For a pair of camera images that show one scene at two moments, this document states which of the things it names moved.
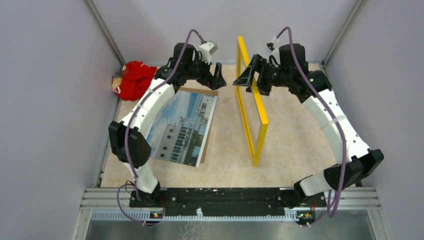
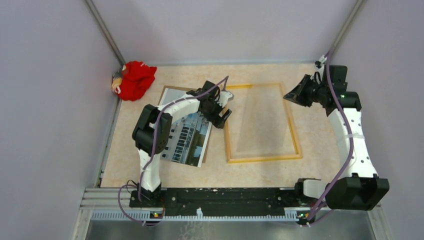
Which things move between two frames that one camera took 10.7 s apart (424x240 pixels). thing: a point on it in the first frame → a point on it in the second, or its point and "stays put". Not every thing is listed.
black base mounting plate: [225, 201] stays put
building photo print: [179, 132] stays put
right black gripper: [246, 78] → [297, 94]
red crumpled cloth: [137, 78] stays put
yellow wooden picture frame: [241, 48] → [228, 128]
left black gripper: [213, 82] → [216, 119]
